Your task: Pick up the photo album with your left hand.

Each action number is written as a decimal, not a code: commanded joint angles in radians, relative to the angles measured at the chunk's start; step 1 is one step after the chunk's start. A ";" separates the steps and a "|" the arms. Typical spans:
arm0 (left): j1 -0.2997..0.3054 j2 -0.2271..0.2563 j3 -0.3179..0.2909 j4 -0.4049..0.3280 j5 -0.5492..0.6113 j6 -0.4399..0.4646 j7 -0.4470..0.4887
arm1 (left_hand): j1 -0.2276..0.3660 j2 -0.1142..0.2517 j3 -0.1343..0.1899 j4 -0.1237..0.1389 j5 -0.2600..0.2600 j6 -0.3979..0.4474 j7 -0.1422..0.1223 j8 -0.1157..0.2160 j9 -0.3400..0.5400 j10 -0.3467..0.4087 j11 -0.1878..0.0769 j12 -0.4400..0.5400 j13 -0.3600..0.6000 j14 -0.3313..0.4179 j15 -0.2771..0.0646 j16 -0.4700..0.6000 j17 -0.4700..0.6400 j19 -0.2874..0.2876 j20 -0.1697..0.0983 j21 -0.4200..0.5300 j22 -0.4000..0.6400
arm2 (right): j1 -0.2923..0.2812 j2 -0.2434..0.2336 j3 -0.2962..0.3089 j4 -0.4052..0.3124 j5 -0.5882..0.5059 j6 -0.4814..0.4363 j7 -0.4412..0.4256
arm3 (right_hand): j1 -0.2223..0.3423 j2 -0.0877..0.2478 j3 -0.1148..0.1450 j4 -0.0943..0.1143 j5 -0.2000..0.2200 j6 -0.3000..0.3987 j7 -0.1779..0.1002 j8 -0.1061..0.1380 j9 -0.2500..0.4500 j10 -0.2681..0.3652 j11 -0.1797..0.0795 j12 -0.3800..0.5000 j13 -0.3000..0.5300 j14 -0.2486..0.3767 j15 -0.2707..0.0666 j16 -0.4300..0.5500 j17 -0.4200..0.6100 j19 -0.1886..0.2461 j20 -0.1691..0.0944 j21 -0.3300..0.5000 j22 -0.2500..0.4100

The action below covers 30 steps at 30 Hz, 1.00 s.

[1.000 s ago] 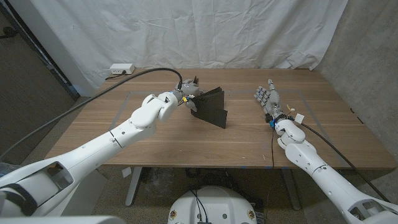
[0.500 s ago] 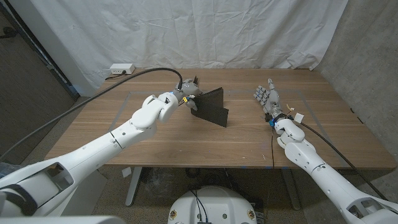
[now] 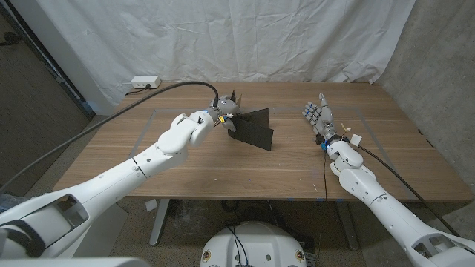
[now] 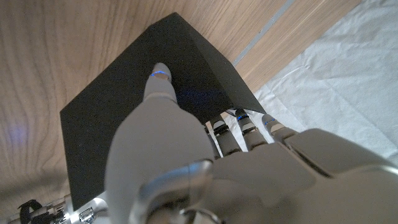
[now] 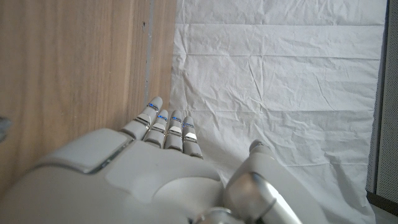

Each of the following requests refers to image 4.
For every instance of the black box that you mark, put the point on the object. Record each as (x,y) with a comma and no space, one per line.
(124,93)

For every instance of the white wrinkled backdrop cloth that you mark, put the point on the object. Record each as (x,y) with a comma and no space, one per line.
(342,77)

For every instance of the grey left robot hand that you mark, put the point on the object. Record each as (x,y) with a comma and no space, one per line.
(264,186)

